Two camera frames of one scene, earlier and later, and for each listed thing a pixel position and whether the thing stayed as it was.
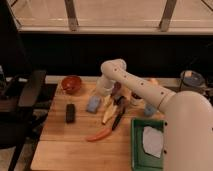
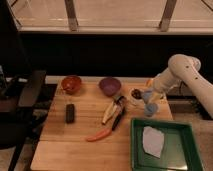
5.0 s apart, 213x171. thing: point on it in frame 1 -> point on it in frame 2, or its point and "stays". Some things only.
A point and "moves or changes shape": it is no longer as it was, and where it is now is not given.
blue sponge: [93, 103] moves or changes shape
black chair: [16, 113] stays
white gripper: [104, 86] -> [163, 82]
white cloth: [152, 139] stays
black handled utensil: [120, 112] stays
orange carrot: [101, 135] stays
